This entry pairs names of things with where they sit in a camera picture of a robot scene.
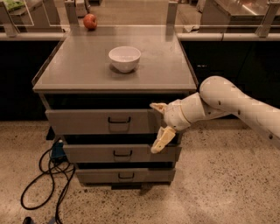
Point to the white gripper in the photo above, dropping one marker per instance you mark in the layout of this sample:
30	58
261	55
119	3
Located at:
173	117

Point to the grey top drawer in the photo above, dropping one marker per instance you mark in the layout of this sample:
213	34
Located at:
103	121

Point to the grey drawer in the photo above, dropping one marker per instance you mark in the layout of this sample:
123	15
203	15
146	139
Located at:
107	153
103	121
133	175

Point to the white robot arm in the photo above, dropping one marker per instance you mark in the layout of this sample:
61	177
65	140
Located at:
217	97

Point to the grey middle drawer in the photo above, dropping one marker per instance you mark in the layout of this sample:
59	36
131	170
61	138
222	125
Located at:
107	153

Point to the grey drawer cabinet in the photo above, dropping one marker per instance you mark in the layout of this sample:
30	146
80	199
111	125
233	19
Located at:
80	76

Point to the grey bottom drawer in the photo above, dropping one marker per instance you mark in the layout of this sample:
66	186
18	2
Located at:
133	175

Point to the white ceramic bowl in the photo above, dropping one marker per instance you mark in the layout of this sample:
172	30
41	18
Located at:
125	58

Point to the blue power box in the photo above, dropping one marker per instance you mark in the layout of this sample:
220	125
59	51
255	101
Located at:
57	151

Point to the steel counter background right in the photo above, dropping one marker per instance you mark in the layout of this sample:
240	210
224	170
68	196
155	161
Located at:
232	16

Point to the red apple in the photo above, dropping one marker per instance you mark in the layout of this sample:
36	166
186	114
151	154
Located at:
90	21

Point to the green bag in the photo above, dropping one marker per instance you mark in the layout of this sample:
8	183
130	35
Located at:
12	5

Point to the metal post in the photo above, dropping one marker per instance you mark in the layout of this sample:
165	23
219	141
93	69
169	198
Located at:
171	13
9	27
71	12
263	29

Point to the far right metal post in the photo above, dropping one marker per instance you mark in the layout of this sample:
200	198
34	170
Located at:
263	29

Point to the white horizontal rail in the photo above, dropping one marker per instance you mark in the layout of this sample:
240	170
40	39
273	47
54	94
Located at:
181	36

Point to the far left metal post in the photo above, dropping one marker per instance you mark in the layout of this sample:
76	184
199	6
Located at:
9	27

